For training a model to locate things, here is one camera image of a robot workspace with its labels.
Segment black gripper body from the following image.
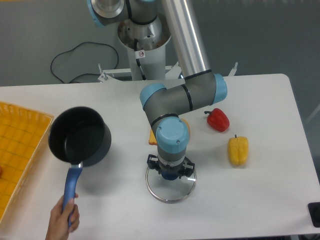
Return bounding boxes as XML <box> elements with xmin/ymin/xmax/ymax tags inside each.
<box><xmin>157</xmin><ymin>154</ymin><xmax>186</xmax><ymax>175</ymax></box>

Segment black object at table corner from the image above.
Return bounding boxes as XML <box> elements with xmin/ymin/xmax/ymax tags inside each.
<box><xmin>307</xmin><ymin>202</ymin><xmax>320</xmax><ymax>228</ymax></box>

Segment black cable on floor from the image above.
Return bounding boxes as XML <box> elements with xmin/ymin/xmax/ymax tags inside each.
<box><xmin>50</xmin><ymin>41</ymin><xmax>119</xmax><ymax>84</ymax></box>

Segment yellow woven basket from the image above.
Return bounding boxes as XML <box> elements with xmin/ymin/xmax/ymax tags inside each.
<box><xmin>0</xmin><ymin>101</ymin><xmax>54</xmax><ymax>222</ymax></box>

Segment red bell pepper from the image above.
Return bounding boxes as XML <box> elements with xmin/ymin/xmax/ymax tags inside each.
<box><xmin>204</xmin><ymin>108</ymin><xmax>230</xmax><ymax>132</ymax></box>

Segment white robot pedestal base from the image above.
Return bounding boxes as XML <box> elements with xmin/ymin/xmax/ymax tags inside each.
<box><xmin>97</xmin><ymin>12</ymin><xmax>239</xmax><ymax>83</ymax></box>

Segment glass lid with blue knob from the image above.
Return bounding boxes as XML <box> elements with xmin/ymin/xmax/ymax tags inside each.
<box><xmin>145</xmin><ymin>167</ymin><xmax>197</xmax><ymax>204</ymax></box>

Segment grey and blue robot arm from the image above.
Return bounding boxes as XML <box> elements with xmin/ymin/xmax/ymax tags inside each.
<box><xmin>87</xmin><ymin>0</ymin><xmax>228</xmax><ymax>181</ymax></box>

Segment black saucepan with blue handle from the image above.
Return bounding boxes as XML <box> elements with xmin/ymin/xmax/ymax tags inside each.
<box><xmin>48</xmin><ymin>106</ymin><xmax>112</xmax><ymax>210</ymax></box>

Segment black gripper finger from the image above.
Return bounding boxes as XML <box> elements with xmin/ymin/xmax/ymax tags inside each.
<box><xmin>147</xmin><ymin>154</ymin><xmax>161</xmax><ymax>175</ymax></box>
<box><xmin>177</xmin><ymin>159</ymin><xmax>195</xmax><ymax>179</ymax></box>

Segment person's hand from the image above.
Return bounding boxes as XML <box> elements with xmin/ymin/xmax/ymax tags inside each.
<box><xmin>45</xmin><ymin>195</ymin><xmax>80</xmax><ymax>240</ymax></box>

